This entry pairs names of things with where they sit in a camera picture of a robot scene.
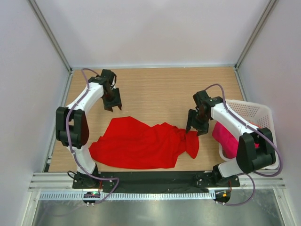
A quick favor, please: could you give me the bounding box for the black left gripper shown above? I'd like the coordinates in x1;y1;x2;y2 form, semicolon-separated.
103;88;122;112

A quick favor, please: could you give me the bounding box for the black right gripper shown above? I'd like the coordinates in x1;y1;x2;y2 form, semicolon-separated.
186;109;210;137

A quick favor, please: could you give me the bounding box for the red t shirt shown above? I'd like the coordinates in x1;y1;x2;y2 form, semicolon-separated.
89;116;199;170

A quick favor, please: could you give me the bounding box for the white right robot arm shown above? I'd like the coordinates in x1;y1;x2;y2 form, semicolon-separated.
186;90;277;186

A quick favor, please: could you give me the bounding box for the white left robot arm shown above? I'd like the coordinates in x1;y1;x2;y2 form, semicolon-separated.
55;68;122;188

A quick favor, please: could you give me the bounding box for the pink t shirt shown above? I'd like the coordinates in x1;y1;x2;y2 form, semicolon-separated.
212;122;261;160

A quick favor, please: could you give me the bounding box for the white perforated laundry basket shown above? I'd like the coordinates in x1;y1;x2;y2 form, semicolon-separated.
211;100;277;175

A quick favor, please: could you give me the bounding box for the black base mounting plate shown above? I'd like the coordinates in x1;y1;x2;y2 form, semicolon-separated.
67;170;240;194

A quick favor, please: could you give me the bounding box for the white slotted cable duct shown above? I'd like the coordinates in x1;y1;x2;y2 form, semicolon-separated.
39;190;215;201

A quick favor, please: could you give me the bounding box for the left rear frame post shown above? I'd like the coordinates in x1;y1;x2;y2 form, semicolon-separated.
27;0;72;73

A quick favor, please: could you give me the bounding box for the frame post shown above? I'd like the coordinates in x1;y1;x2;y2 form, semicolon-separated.
234;0;278;71
27;0;72;73

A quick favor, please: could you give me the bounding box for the right rear frame post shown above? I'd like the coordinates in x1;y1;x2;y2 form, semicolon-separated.
234;0;278;71

